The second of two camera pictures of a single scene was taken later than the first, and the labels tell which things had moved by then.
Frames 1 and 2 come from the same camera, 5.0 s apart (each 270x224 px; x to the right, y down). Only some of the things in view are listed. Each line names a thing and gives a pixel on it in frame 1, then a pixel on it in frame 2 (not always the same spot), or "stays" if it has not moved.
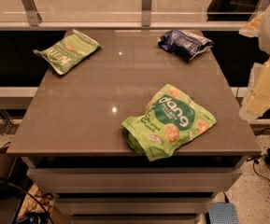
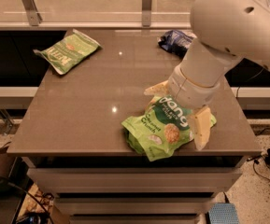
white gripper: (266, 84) to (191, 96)
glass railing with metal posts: (122, 7) stays
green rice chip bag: (171, 119) stays
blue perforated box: (223, 213) stays
